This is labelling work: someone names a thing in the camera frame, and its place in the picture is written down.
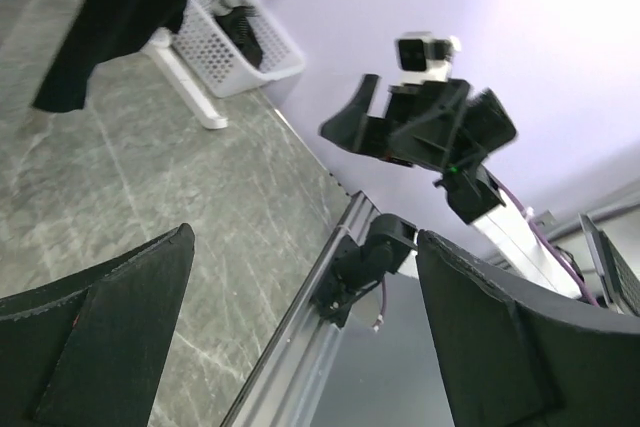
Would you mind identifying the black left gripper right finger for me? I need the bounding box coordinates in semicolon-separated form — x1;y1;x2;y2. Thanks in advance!
416;230;639;426

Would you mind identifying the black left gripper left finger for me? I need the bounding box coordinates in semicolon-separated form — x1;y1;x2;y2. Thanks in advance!
1;223;195;426

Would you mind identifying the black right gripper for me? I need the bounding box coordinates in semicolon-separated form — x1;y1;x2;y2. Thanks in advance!
319;74;517;171

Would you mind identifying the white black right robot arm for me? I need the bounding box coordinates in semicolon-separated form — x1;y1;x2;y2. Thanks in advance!
319;74;597;304

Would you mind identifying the white plastic laundry basket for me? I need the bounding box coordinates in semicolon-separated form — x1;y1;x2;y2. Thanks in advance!
173;0;306;98

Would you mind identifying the clothes pile in basket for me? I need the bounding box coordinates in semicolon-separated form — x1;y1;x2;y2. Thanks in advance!
212;0;264;69

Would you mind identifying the white metal drying rack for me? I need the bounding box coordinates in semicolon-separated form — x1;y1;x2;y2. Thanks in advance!
142;28;228;130

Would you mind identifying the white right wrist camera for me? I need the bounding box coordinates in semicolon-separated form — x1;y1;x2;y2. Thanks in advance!
395;31;461;85

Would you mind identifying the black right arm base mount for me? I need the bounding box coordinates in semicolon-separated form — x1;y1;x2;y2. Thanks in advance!
311;213;417;328

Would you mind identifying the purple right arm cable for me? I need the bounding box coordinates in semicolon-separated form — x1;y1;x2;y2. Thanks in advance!
494;177;601;309

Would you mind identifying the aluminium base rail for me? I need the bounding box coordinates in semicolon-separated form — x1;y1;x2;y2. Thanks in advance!
222;192;379;427

